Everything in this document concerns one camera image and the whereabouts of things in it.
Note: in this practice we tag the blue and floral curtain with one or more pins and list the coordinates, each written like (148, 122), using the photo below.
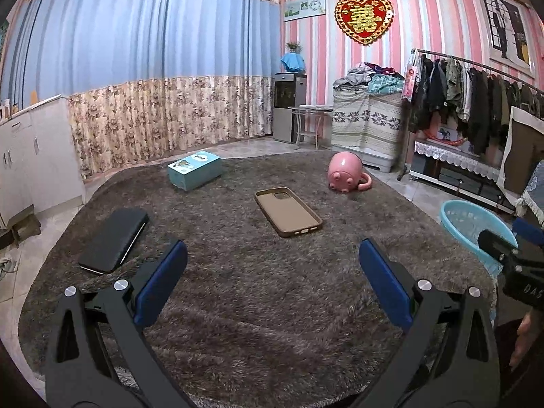
(148, 51)

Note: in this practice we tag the metal clothes rack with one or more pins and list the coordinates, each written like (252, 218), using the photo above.
(450, 56)

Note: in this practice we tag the light blue plastic basket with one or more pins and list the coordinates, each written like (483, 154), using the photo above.
(463, 221)

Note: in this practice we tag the brown armchair with white trim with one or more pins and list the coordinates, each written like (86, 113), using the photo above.
(525, 144)

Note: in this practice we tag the grey shaggy table mat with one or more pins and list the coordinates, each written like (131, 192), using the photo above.
(255, 306)

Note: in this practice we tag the pile of clothes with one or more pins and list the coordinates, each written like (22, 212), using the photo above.
(369, 77)

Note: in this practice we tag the small wooden footstool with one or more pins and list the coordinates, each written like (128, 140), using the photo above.
(25, 227)

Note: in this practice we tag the pink pig mug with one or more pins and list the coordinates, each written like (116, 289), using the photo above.
(344, 170)

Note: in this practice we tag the person's dark garment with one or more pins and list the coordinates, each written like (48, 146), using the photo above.
(505, 382)

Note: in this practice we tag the small potted plant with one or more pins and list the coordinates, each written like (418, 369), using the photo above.
(294, 46)

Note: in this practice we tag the landscape wall picture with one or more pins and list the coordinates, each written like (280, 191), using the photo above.
(305, 7)

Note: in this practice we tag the teal cardboard box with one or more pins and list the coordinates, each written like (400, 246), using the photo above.
(193, 170)

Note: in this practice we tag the brown phone case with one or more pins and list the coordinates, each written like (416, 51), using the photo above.
(289, 212)

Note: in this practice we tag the grey water dispenser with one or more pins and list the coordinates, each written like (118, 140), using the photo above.
(289, 106)

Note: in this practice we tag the red gold heart wall decoration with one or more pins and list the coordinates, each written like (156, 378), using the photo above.
(363, 19)

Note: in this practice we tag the pink hanging bag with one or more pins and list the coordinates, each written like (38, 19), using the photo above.
(409, 83)

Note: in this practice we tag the row of hanging clothes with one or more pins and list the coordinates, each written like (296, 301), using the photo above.
(480, 97)

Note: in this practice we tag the blue covered water bottle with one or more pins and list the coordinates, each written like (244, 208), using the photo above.
(293, 63)

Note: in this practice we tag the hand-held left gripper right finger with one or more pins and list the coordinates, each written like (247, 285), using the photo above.
(384, 280)

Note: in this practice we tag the white floor cabinet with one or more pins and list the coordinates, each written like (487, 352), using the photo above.
(42, 157)

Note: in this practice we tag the wall poster with window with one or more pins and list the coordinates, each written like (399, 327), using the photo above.
(505, 29)

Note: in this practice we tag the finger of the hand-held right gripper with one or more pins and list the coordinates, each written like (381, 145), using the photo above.
(497, 246)
(529, 230)

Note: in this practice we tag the black phone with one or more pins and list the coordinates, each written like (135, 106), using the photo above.
(110, 242)

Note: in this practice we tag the cabinet with patterned cover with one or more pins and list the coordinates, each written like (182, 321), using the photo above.
(365, 127)

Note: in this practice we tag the grey patterned chair cover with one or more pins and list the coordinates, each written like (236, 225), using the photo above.
(533, 191)

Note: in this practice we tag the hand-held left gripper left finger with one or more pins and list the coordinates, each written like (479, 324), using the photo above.
(159, 280)

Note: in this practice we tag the low stand with lace cloth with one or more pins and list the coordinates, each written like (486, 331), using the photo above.
(459, 159)

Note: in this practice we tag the person's right hand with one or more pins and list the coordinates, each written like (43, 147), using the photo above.
(527, 335)

